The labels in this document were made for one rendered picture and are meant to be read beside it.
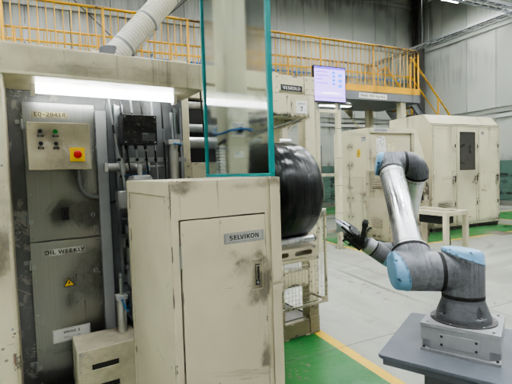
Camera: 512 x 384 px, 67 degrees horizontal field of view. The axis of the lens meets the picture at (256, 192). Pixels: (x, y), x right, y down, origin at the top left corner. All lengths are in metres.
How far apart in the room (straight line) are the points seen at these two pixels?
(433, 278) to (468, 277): 0.12
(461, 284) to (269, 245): 0.73
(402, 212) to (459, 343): 0.53
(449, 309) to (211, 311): 0.89
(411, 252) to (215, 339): 0.80
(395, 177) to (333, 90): 4.55
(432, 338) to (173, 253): 1.01
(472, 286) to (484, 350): 0.22
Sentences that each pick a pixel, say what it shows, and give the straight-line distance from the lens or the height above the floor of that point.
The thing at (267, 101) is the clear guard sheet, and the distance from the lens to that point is 1.35.
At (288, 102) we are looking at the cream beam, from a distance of 2.56.
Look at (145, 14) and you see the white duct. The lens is 2.31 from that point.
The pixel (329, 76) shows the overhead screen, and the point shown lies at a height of 2.72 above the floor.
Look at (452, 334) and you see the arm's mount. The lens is 1.65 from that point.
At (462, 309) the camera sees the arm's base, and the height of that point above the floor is 0.76.
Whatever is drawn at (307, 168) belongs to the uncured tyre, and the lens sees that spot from 2.07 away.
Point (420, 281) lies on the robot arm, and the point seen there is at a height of 0.86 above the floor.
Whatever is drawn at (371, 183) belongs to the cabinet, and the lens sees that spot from 6.86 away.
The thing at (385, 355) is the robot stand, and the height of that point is 0.60.
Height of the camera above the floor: 1.29
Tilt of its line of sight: 3 degrees down
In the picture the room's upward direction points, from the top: 2 degrees counter-clockwise
